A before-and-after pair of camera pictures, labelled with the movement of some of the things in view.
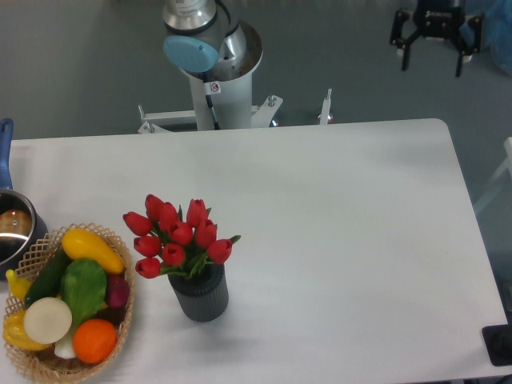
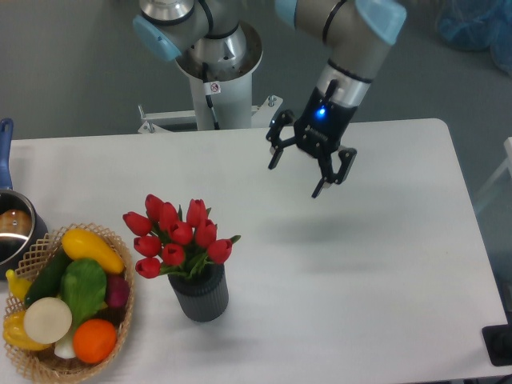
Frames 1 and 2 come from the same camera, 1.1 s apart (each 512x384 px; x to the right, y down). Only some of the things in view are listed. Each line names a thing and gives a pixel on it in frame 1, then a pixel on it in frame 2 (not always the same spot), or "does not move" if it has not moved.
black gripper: [438, 19] → [318, 130]
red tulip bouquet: [170, 242] does not move
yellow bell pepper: [15, 333] does not move
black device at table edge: [498, 342] does not move
